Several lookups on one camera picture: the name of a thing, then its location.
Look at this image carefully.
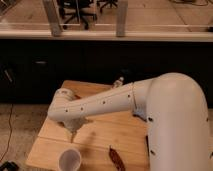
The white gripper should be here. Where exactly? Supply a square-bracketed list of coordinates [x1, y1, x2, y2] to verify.
[63, 118, 87, 141]

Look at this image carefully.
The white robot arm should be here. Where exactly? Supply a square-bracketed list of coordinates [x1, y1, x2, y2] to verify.
[48, 73, 213, 171]

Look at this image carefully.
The wooden table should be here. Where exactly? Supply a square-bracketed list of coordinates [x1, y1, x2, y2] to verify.
[25, 79, 151, 171]

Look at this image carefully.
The small white tube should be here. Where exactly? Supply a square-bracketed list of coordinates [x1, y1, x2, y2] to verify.
[113, 77, 124, 88]

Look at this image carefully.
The blue grey small object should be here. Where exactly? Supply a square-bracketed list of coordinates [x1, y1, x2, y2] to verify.
[133, 110, 147, 122]

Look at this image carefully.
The black device on floor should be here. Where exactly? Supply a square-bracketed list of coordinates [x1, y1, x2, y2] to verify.
[0, 162, 19, 171]

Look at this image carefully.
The black office chair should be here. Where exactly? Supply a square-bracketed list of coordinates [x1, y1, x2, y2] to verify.
[56, 0, 97, 30]
[96, 0, 118, 13]

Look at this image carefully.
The left grey table leg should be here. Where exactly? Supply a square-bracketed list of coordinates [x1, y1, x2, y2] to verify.
[42, 0, 62, 37]

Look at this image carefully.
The grey table leg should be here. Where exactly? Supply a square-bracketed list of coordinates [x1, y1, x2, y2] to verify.
[116, 0, 128, 37]
[42, 0, 62, 37]

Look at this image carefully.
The right grey table leg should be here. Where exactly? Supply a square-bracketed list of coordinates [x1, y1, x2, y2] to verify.
[116, 0, 128, 37]

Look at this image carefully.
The black floor cable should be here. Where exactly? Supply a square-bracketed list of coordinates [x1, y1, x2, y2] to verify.
[0, 103, 15, 163]

